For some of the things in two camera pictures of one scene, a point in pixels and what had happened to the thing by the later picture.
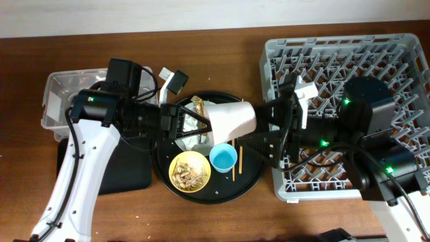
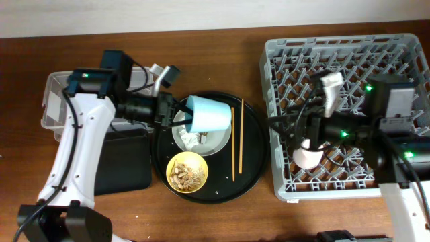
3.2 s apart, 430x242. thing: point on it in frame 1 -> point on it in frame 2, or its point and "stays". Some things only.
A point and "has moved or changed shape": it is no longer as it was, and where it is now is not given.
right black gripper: x=275 y=138 -> x=315 y=120
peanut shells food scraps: x=187 y=177 stays
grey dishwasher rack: x=324 y=66 stays
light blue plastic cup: x=223 y=157 -> x=207 y=115
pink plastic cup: x=230 y=119 has moved or changed shape
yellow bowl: x=189 y=171 stays
